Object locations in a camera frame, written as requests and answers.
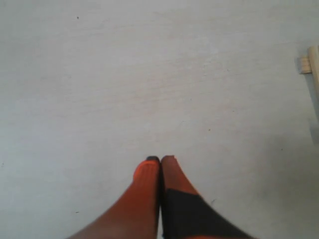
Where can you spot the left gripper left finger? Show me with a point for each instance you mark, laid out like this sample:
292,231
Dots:
135,214

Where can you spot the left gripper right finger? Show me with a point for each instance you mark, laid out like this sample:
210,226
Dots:
185,214

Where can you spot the plain wood strip front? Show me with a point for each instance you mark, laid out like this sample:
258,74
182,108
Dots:
304,65

